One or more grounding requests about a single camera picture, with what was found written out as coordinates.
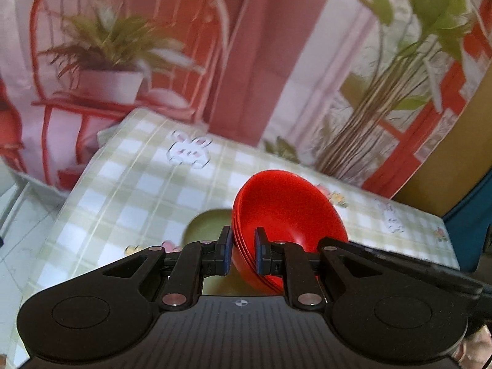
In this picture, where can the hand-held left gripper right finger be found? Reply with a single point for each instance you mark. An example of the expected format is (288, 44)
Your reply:
(261, 253)

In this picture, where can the printed room scene backdrop cloth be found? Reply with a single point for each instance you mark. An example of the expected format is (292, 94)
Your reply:
(269, 46)

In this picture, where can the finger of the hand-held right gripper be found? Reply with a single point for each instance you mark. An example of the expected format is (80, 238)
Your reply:
(422, 269)

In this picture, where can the green checked rabbit tablecloth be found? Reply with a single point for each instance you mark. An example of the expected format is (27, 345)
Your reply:
(115, 200)

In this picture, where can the green square plate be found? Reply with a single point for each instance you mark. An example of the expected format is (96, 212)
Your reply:
(203, 225)

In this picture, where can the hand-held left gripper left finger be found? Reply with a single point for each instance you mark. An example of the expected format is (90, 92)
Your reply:
(229, 251)

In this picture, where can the blue curtain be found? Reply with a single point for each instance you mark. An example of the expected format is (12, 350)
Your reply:
(472, 219)

